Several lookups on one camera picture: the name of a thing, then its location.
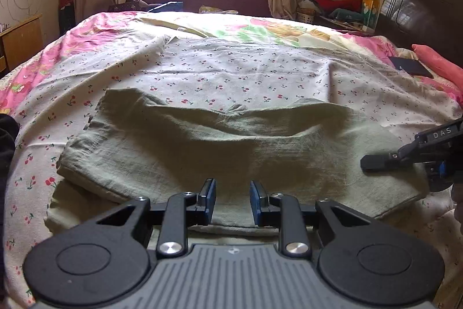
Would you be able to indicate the dark wooden headboard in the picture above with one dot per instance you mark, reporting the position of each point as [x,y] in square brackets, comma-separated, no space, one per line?
[435,23]

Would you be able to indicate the black tablet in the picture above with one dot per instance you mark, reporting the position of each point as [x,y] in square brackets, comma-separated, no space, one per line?
[412,67]

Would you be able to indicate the cluttered bedside table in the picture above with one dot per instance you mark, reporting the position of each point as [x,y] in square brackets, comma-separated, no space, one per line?
[345,16]

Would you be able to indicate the pink floral bedspread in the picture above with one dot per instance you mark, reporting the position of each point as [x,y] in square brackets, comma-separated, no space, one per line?
[108,33]

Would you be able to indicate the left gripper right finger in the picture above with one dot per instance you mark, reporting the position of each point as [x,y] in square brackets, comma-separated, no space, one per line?
[288,215]

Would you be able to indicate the black garment at bed edge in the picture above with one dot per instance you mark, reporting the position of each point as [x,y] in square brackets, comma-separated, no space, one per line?
[9,130]

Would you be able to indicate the light green pants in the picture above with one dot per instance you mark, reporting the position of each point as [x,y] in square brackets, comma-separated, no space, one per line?
[136,146]

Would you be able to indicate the yellow green packet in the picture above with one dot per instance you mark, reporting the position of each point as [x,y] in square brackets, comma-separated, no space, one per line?
[370,13]

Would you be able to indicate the cherry print bed sheet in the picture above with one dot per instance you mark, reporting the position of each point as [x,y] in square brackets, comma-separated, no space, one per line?
[33,178]

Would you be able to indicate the pink pillow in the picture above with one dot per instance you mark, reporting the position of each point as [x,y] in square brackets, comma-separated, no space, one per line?
[439,64]

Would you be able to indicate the wooden side cabinet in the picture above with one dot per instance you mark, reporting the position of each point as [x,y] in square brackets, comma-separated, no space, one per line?
[20,43]

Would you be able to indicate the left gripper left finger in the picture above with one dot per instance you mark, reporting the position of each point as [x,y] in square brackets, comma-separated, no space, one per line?
[181,211]

